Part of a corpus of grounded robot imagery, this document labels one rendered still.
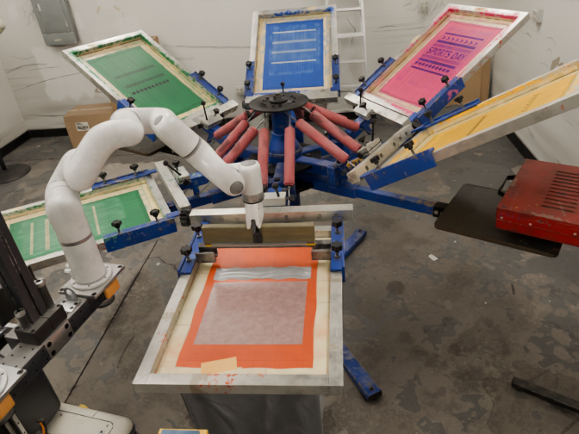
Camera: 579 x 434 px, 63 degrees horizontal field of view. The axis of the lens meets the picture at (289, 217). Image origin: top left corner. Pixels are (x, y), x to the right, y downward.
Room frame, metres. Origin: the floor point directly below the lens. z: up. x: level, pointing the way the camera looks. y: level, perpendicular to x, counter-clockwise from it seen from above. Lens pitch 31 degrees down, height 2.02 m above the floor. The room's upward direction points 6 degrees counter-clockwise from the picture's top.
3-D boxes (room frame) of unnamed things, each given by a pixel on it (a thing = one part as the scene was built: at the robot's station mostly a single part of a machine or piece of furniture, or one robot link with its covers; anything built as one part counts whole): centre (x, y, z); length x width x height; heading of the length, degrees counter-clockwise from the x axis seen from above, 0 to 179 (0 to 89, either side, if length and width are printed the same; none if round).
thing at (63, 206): (1.23, 0.65, 1.37); 0.13 x 0.10 x 0.16; 22
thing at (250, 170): (1.43, 0.16, 1.33); 0.15 x 0.10 x 0.11; 112
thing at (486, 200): (1.89, -0.54, 0.91); 1.34 x 0.40 x 0.08; 52
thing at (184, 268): (1.53, 0.38, 0.98); 0.30 x 0.05 x 0.07; 172
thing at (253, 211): (1.44, 0.12, 1.20); 0.10 x 0.07 x 0.11; 172
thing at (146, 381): (1.26, 0.14, 0.97); 0.79 x 0.58 x 0.04; 172
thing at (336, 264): (1.45, -0.17, 0.98); 0.30 x 0.05 x 0.07; 172
